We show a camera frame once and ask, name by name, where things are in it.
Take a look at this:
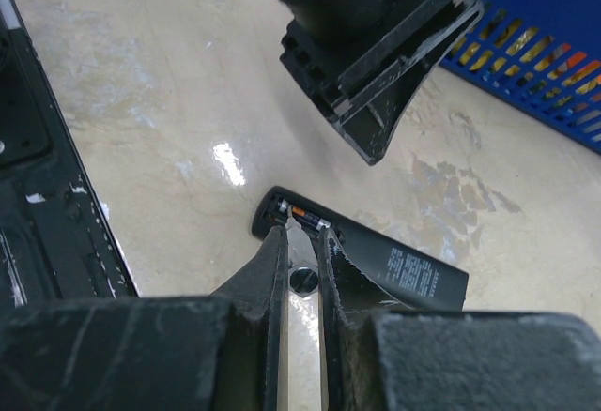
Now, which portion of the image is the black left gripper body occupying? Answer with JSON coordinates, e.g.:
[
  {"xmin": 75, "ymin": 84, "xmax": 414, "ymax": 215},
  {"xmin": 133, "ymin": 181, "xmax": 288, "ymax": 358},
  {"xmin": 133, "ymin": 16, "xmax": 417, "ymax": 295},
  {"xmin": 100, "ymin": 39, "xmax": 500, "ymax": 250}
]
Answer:
[{"xmin": 280, "ymin": 0, "xmax": 463, "ymax": 115}]

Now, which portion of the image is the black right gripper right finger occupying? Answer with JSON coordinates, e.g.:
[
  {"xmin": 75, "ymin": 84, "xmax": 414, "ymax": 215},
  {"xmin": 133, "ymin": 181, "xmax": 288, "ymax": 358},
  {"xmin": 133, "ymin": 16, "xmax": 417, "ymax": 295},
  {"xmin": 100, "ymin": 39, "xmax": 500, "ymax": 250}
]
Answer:
[{"xmin": 318, "ymin": 230, "xmax": 600, "ymax": 410}]

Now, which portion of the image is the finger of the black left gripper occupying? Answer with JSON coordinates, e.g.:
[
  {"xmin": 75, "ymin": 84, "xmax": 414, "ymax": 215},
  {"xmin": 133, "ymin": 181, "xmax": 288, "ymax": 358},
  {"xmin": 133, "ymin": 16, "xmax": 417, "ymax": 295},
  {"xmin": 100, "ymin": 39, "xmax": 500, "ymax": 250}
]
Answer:
[{"xmin": 335, "ymin": 0, "xmax": 484, "ymax": 165}]

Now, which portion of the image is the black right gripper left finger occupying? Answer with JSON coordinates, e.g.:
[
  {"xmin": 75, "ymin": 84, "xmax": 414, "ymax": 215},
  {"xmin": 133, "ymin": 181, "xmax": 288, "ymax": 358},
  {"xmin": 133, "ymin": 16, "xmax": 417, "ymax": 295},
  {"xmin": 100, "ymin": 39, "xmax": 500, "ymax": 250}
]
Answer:
[{"xmin": 1, "ymin": 228, "xmax": 288, "ymax": 410}]

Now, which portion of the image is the black remote control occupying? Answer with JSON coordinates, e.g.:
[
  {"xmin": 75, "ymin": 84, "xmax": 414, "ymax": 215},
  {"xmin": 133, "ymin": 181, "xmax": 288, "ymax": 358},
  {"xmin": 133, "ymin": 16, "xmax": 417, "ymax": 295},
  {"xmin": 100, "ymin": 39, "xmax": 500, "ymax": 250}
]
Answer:
[{"xmin": 251, "ymin": 186, "xmax": 469, "ymax": 312}]

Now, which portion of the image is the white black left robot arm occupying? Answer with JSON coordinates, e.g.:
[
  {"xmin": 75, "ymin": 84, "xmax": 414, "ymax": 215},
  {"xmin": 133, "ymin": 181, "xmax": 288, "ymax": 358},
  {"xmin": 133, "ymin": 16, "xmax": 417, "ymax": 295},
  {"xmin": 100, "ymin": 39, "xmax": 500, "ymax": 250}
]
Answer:
[{"xmin": 279, "ymin": 0, "xmax": 484, "ymax": 165}]

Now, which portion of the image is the blue plastic shopping basket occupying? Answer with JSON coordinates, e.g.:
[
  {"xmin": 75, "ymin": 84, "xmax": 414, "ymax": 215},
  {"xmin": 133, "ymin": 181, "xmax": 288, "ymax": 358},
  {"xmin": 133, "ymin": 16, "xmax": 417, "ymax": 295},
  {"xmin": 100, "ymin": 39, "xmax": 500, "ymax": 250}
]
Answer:
[{"xmin": 440, "ymin": 0, "xmax": 600, "ymax": 152}]

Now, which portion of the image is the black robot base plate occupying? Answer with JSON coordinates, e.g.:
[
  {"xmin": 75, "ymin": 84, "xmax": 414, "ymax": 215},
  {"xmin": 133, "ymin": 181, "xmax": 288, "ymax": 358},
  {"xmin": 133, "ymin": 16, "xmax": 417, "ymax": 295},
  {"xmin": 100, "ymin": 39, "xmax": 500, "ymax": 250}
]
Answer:
[{"xmin": 1, "ymin": 0, "xmax": 138, "ymax": 312}]

